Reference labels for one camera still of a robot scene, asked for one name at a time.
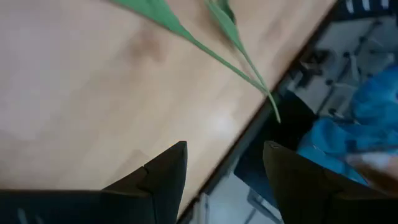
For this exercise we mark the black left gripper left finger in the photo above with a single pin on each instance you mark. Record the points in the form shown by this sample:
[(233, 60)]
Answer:
[(124, 205)]

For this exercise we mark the office chair base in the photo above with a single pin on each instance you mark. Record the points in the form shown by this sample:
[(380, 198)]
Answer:
[(314, 57)]

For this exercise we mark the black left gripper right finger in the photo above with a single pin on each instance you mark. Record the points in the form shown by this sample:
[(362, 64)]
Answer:
[(311, 202)]

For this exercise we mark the blue cloth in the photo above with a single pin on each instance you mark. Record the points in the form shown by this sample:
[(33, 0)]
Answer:
[(373, 124)]

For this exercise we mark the orange artificial tulip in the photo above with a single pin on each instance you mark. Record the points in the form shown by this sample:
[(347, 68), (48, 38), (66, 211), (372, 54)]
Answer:
[(164, 17)]

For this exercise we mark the person's hand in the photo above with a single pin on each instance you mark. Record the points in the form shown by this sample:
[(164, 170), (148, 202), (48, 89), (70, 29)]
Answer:
[(376, 168)]

